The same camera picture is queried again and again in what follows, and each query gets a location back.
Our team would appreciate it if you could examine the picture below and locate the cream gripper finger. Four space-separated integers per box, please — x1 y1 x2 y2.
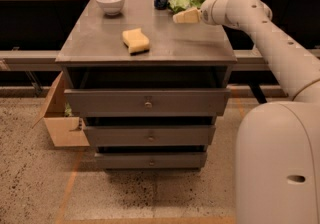
173 7 200 24

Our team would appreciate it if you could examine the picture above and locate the white ceramic bowl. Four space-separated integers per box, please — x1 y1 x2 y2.
95 0 125 15

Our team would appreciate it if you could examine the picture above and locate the cardboard box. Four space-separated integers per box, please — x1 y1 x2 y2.
33 73 89 147

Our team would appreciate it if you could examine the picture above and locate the green rice chip bag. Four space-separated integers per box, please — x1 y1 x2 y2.
168 0 206 14

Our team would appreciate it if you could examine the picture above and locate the grey drawer cabinet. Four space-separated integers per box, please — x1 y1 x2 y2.
55 0 238 170

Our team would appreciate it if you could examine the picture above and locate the grey bottom drawer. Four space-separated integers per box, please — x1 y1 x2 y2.
95 152 207 169

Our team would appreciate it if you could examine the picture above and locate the yellow sponge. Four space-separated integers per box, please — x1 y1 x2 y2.
122 28 150 54

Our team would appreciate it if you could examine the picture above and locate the grey middle drawer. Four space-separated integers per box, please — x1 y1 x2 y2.
84 125 215 147

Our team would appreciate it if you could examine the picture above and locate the grey top drawer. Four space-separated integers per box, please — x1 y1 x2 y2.
65 89 230 117

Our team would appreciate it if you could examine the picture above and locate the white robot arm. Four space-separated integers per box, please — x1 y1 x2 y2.
198 0 320 224

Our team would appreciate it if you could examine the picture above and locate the grey drawer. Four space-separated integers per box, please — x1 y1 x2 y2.
95 152 207 169
65 89 230 117
84 125 215 147

